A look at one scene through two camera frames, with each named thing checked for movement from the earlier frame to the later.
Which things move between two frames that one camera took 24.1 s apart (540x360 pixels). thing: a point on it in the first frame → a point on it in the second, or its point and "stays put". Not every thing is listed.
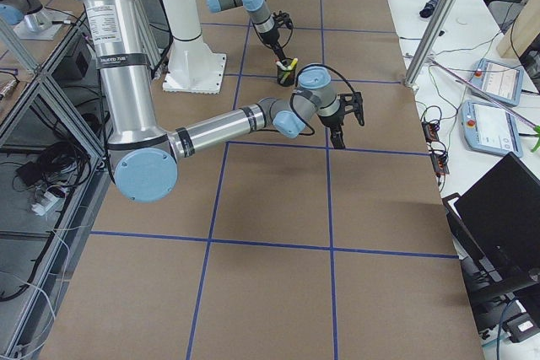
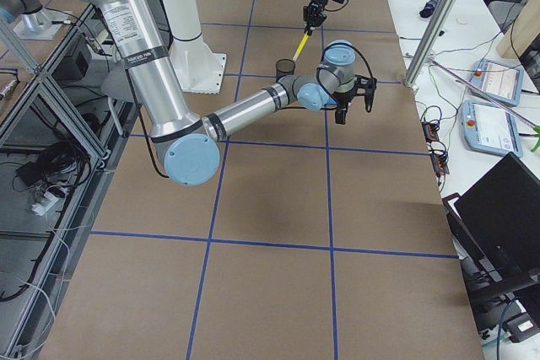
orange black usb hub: [430, 131] stays put
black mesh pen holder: [286, 77] stays put
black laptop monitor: [500, 214] stays put
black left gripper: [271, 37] → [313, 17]
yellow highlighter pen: [293, 64] → [301, 45]
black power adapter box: [30, 173] stays put
